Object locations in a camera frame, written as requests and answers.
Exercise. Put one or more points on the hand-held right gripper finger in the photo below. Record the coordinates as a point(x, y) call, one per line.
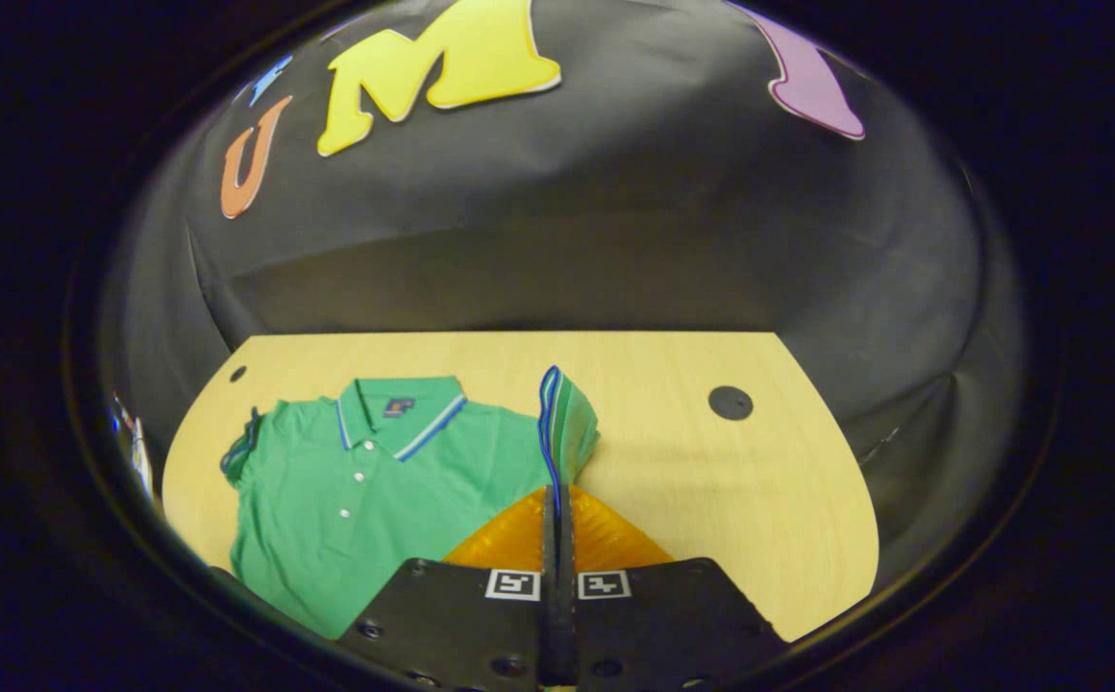
point(551, 625)
point(567, 625)

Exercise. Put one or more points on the black backdrop cloth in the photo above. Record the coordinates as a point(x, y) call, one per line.
point(615, 192)

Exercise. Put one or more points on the green T-shirt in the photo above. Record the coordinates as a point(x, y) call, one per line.
point(327, 519)

